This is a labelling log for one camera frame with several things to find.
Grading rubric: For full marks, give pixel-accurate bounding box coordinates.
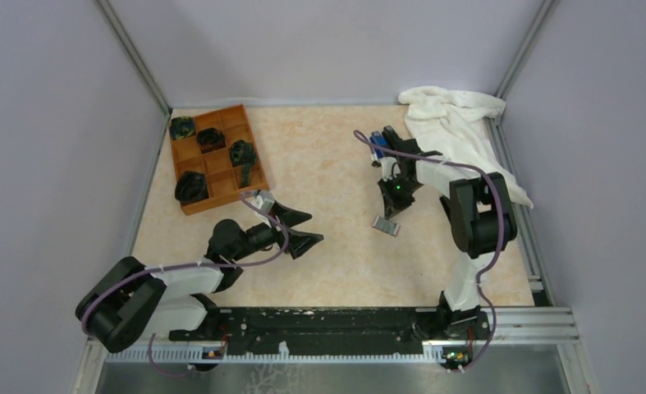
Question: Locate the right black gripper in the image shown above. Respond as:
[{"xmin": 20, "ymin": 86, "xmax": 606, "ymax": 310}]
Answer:
[{"xmin": 377, "ymin": 174, "xmax": 424, "ymax": 220}]

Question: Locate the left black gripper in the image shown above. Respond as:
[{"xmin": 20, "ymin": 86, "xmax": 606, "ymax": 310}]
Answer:
[{"xmin": 231, "ymin": 200, "xmax": 323, "ymax": 262}]

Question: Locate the staple box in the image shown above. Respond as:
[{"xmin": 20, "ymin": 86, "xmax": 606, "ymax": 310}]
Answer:
[{"xmin": 372, "ymin": 216, "xmax": 400, "ymax": 237}]

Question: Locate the black stapler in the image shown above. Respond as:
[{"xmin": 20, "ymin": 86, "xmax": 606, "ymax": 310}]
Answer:
[{"xmin": 382, "ymin": 126, "xmax": 406, "ymax": 152}]

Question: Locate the blue stapler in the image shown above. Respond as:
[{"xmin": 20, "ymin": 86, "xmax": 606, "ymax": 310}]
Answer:
[{"xmin": 369, "ymin": 131, "xmax": 390, "ymax": 156}]

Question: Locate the orange wooden divided tray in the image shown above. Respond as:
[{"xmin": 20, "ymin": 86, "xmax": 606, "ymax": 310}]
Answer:
[{"xmin": 168, "ymin": 104, "xmax": 269, "ymax": 215}]

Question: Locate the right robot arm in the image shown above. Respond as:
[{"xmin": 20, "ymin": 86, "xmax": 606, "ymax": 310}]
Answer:
[{"xmin": 370, "ymin": 128, "xmax": 518, "ymax": 339}]

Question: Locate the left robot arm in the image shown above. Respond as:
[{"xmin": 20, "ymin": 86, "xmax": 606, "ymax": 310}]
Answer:
[{"xmin": 75, "ymin": 197, "xmax": 324, "ymax": 353}]

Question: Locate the white towel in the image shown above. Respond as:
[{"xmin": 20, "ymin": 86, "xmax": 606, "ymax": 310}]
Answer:
[{"xmin": 398, "ymin": 85, "xmax": 534, "ymax": 208}]

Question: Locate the dark rolled tie back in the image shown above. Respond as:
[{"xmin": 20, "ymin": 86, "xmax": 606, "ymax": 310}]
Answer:
[{"xmin": 229, "ymin": 140, "xmax": 257, "ymax": 167}]

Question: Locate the dark rolled tie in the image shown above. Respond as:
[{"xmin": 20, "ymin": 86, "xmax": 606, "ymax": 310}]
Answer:
[
  {"xmin": 174, "ymin": 171, "xmax": 209, "ymax": 205},
  {"xmin": 169, "ymin": 117, "xmax": 196, "ymax": 140},
  {"xmin": 229, "ymin": 140, "xmax": 257, "ymax": 167},
  {"xmin": 196, "ymin": 127, "xmax": 226, "ymax": 153}
]

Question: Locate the dark rolled tie front right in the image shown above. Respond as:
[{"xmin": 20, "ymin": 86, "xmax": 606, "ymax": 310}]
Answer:
[{"xmin": 174, "ymin": 171, "xmax": 209, "ymax": 205}]

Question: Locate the dark rolled tie middle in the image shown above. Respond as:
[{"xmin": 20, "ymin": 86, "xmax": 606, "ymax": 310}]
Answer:
[{"xmin": 196, "ymin": 127, "xmax": 226, "ymax": 153}]

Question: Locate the dark rolled tie front left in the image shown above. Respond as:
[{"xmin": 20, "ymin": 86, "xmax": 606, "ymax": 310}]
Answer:
[{"xmin": 169, "ymin": 117, "xmax": 196, "ymax": 140}]

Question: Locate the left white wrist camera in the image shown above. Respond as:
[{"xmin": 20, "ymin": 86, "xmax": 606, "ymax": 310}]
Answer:
[{"xmin": 253, "ymin": 190, "xmax": 276, "ymax": 215}]

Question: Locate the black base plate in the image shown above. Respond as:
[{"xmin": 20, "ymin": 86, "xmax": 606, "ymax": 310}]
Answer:
[{"xmin": 168, "ymin": 307, "xmax": 490, "ymax": 356}]

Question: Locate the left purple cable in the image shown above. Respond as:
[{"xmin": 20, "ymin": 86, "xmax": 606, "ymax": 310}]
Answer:
[{"xmin": 80, "ymin": 191, "xmax": 291, "ymax": 379}]

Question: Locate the aluminium frame rail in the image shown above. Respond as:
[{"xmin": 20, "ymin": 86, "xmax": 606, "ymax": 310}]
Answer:
[{"xmin": 72, "ymin": 307, "xmax": 598, "ymax": 393}]

